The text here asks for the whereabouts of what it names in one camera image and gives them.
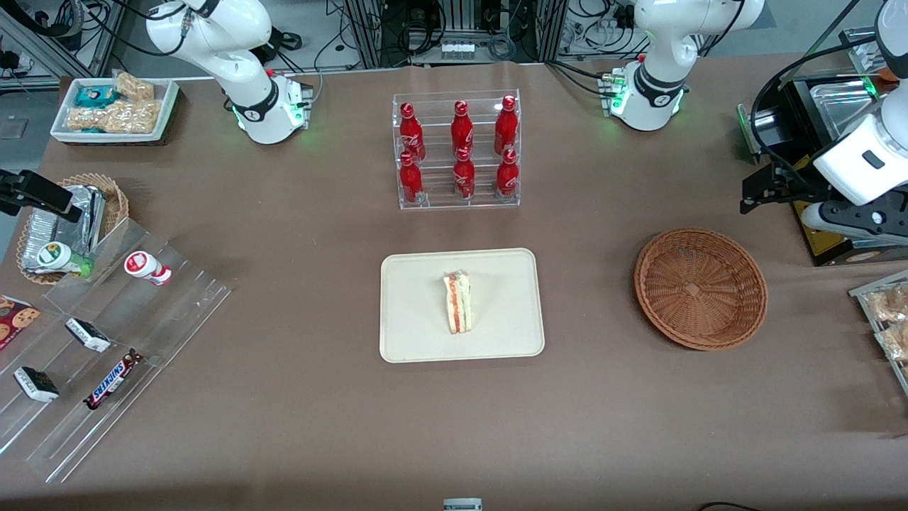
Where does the clear acrylic bottle rack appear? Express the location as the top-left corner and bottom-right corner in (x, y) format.
(392, 89), (522, 210)

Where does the aluminium equipment frame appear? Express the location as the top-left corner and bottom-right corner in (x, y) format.
(344, 0), (568, 68)

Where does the large rice cracker pack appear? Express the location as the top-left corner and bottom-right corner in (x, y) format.
(66, 99), (162, 134)

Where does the clear acrylic stepped shelf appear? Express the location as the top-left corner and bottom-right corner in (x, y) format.
(0, 216), (233, 485)

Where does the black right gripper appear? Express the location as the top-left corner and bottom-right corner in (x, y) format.
(0, 169), (84, 222)

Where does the black food warmer appliance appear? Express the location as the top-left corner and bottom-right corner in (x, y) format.
(736, 25), (908, 268)

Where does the steel warmer pan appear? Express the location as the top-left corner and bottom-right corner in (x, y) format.
(812, 78), (886, 125)

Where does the beige plastic tray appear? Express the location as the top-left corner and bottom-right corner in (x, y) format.
(380, 248), (546, 364)

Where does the teal snack packet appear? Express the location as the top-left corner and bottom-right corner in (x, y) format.
(74, 85), (120, 109)

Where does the white rectangular snack tray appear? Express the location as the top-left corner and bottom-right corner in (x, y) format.
(50, 77), (180, 145)

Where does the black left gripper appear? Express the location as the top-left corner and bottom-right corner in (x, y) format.
(740, 163), (829, 214)

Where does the silver foil packet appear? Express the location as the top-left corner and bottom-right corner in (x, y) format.
(21, 185), (107, 274)

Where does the red capped yogurt bottle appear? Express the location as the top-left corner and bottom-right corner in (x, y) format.
(124, 251), (173, 286)

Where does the brown wicker basket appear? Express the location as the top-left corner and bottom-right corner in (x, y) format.
(633, 227), (769, 352)

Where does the grey tray with snacks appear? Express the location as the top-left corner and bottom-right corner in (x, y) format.
(849, 270), (908, 397)

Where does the light wicker basket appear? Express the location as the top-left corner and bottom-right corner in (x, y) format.
(16, 173), (131, 286)

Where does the green capped yogurt bottle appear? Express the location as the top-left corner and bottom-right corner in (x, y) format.
(35, 241), (94, 279)

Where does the snickers chocolate bar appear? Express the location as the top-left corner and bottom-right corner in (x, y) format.
(84, 348), (145, 411)

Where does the black white snack bar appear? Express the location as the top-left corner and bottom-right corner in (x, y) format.
(13, 366), (60, 404)
(65, 317), (112, 353)

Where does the triangle sandwich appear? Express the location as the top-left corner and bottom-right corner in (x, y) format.
(443, 269), (474, 335)

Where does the small rice cracker pack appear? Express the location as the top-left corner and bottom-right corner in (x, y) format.
(113, 70), (155, 101)

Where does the chocolate chip cookie packet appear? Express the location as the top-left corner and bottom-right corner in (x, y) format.
(0, 295), (41, 352)

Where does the red cola bottle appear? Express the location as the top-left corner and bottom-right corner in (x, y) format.
(451, 100), (475, 153)
(453, 148), (477, 200)
(399, 152), (424, 205)
(399, 102), (426, 163)
(496, 148), (520, 198)
(494, 95), (519, 155)

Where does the clear wrapped cracker pack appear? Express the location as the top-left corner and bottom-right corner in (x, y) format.
(867, 284), (908, 324)
(876, 323), (908, 361)

